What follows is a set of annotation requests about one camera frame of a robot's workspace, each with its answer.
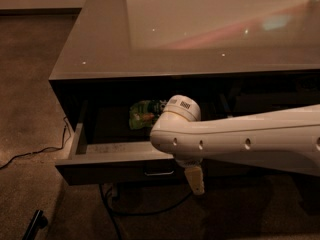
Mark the grey drawer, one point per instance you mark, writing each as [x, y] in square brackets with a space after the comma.
[248, 104]
[106, 150]

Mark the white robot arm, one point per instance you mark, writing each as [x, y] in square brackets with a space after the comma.
[285, 140]

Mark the grey cabinet with glass top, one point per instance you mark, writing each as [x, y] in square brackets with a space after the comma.
[211, 51]

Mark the green snack bag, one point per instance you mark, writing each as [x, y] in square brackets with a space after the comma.
[145, 113]

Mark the black object on floor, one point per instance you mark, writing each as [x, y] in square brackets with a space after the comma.
[38, 221]

